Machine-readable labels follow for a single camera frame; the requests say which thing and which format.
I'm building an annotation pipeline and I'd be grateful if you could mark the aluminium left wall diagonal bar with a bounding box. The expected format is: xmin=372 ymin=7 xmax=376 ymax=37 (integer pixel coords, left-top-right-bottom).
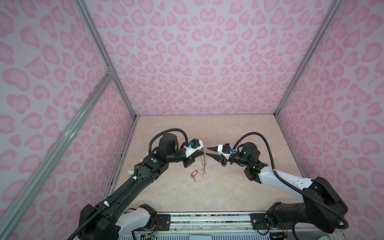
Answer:
xmin=1 ymin=72 xmax=115 ymax=240

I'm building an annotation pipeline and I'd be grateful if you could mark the aluminium right back corner post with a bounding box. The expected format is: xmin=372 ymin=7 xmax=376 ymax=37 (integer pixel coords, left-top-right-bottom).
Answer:
xmin=274 ymin=0 xmax=344 ymax=119

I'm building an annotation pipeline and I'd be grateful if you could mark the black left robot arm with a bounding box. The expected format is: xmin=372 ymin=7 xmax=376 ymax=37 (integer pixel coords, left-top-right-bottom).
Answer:
xmin=69 ymin=129 xmax=204 ymax=240

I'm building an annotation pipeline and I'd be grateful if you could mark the aluminium corner post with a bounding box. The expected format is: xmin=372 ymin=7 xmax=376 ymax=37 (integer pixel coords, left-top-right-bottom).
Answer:
xmin=274 ymin=0 xmax=344 ymax=119
xmin=73 ymin=0 xmax=137 ymax=120

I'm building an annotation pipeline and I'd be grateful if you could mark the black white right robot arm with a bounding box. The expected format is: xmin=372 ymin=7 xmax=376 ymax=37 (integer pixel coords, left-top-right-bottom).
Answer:
xmin=208 ymin=142 xmax=349 ymax=233

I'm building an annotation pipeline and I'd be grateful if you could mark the red key tag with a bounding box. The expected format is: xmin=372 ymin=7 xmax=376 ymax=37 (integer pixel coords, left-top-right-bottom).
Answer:
xmin=191 ymin=170 xmax=198 ymax=178

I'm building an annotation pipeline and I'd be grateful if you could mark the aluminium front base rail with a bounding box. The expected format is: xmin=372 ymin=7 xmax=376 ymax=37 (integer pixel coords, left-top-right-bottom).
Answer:
xmin=118 ymin=209 xmax=346 ymax=240

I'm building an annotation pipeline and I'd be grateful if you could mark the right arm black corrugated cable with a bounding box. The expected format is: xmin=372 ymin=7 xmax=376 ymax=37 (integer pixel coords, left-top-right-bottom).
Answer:
xmin=232 ymin=132 xmax=350 ymax=230

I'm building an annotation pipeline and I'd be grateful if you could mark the aluminium left back corner post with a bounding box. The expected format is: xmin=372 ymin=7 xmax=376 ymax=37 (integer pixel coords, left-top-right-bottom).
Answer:
xmin=73 ymin=0 xmax=137 ymax=120

